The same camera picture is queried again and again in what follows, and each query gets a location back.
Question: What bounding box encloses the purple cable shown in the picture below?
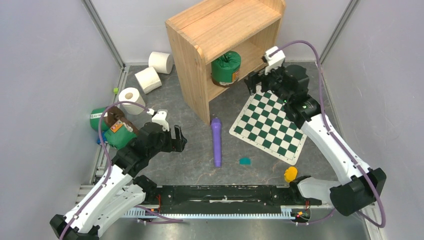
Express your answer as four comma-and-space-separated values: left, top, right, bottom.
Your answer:
274, 40, 387, 229
58, 100, 157, 240

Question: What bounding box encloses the white toilet roll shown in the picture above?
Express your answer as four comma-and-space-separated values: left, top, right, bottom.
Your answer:
118, 87, 146, 115
148, 51, 174, 74
135, 67, 162, 94

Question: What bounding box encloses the teal small block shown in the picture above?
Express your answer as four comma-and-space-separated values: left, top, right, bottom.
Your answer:
239, 157, 251, 166

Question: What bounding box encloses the yellow toy piece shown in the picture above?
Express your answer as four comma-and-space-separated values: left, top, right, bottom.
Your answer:
283, 166, 298, 183

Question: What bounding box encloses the white toilet roll front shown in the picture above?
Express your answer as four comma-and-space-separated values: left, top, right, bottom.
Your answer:
118, 87, 146, 115

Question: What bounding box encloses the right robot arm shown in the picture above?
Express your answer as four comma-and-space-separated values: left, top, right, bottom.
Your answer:
244, 65, 387, 216

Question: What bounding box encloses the white toilet roll back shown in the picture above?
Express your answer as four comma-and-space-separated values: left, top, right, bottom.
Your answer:
148, 51, 174, 74

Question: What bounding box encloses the wooden shelf unit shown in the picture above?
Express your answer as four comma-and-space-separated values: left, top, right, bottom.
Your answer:
165, 0, 286, 124

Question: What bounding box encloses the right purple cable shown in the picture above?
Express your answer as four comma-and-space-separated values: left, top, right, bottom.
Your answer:
274, 40, 387, 229

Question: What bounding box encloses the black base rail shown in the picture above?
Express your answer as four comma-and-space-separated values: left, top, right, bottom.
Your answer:
141, 185, 322, 215

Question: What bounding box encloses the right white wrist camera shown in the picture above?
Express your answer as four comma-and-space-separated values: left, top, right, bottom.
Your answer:
262, 46, 286, 75

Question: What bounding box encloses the blue toy car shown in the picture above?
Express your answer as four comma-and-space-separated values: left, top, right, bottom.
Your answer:
96, 131, 108, 145

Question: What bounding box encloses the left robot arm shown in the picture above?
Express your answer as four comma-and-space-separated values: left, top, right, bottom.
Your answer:
49, 122, 187, 240

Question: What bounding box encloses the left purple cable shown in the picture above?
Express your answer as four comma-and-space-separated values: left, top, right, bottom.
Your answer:
58, 100, 157, 240

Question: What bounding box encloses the purple toy microphone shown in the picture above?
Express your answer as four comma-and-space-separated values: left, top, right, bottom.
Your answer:
210, 118, 222, 168

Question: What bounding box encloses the white toilet roll middle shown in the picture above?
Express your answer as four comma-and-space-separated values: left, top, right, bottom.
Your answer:
135, 67, 162, 94

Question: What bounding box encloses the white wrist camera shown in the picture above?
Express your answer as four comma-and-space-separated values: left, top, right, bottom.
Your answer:
262, 46, 286, 75
147, 108, 170, 132

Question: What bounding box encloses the green white chessboard mat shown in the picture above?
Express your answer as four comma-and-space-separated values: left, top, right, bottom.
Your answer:
229, 85, 307, 166

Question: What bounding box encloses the green roll orange label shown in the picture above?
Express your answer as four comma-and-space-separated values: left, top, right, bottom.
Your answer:
105, 117, 139, 150

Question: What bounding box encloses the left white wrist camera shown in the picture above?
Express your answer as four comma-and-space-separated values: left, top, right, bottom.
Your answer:
147, 108, 170, 132

